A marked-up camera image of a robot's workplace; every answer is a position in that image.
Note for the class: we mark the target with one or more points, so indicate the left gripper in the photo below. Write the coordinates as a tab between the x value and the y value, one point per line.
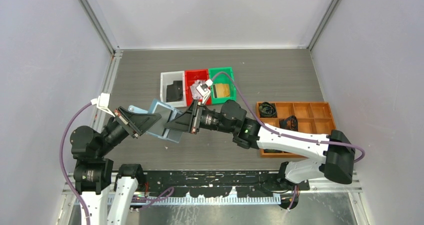
138	122

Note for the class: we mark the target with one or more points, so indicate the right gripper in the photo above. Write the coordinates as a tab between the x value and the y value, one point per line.
189	120

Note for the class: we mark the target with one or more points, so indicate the blue leather card holder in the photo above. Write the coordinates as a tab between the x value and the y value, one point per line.
170	135

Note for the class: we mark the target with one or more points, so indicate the grey card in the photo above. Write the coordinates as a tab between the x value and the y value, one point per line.
159	127

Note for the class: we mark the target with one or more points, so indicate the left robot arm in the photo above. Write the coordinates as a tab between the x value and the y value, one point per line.
104	200

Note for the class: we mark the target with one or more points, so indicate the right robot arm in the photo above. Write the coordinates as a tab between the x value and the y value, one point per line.
329	156

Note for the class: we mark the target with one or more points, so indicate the silver cards in red bin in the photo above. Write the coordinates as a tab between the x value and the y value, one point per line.
193	88

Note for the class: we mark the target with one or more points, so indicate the black cards in white bin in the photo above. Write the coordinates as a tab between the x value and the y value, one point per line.
174	91

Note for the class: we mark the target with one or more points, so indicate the gold cards in green bin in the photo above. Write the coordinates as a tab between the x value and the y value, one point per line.
221	90

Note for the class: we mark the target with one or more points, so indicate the red plastic bin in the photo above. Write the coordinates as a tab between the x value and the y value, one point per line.
190	77

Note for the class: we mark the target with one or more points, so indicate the white plastic bin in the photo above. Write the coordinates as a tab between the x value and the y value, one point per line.
167	78

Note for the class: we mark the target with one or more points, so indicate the green plastic bin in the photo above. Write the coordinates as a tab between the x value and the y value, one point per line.
222	78

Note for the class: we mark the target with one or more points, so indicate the rolled belt top left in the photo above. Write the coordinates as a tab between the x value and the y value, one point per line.
267	110

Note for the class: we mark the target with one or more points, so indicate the orange compartment tray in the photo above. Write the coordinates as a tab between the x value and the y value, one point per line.
313	117

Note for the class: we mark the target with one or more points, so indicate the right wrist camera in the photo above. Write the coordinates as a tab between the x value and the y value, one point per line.
207	88

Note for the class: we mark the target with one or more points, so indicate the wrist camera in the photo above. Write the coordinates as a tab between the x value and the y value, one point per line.
207	88
102	103

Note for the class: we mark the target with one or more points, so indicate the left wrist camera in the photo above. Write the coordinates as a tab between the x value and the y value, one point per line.
102	103

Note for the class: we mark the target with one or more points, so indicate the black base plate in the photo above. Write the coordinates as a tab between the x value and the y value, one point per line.
214	183

